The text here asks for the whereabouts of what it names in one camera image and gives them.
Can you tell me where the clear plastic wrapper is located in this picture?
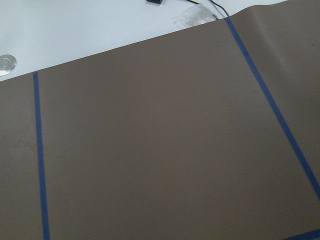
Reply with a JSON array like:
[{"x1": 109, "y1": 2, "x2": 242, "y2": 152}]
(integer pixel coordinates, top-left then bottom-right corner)
[{"x1": 173, "y1": 4, "x2": 218, "y2": 29}]

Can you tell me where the silver round disc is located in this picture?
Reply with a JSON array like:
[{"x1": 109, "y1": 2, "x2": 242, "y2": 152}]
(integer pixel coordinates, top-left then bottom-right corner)
[{"x1": 0, "y1": 54, "x2": 17, "y2": 77}]

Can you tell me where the brown paper table mat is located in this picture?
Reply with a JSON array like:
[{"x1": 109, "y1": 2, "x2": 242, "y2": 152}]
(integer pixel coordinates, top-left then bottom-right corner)
[{"x1": 0, "y1": 0, "x2": 320, "y2": 240}]

